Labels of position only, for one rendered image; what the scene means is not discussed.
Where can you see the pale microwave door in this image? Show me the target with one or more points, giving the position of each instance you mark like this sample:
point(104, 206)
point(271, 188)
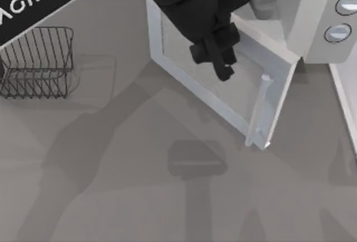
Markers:
point(195, 80)

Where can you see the grey microwave knob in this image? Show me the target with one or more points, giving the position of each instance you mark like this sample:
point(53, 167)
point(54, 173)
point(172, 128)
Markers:
point(337, 32)
point(347, 4)

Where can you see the pale microwave oven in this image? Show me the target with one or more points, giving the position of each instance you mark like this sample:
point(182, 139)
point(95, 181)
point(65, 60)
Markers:
point(312, 16)

